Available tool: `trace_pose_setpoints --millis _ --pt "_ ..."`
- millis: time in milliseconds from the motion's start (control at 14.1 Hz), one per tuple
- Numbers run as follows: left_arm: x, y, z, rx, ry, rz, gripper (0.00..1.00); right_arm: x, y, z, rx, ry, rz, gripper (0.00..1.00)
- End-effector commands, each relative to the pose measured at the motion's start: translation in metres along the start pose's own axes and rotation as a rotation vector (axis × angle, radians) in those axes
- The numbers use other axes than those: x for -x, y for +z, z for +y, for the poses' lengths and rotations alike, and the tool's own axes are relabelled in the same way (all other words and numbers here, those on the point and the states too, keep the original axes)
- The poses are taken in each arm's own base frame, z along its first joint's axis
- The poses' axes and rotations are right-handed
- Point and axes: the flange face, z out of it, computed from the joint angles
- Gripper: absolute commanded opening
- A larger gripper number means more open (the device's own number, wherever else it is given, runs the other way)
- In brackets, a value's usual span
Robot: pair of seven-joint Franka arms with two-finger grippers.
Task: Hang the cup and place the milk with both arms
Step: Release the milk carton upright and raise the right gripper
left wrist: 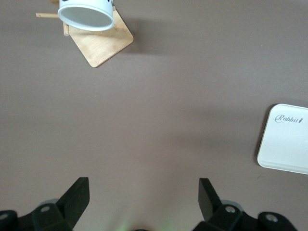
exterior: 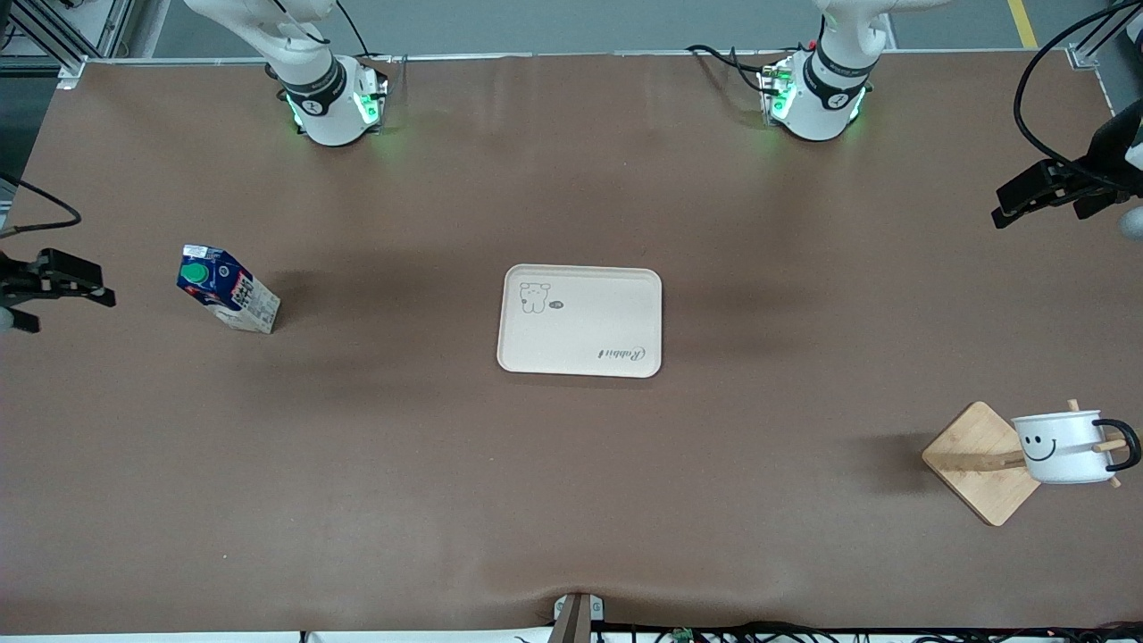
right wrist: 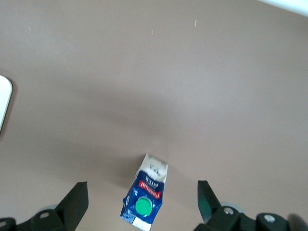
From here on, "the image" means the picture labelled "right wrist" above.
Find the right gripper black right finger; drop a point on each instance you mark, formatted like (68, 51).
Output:
(216, 216)

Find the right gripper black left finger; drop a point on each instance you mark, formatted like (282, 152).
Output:
(69, 211)

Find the blue milk carton green cap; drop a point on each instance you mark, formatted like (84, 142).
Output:
(144, 192)

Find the cream tray with Rabbit print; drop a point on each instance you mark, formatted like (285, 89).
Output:
(4, 101)

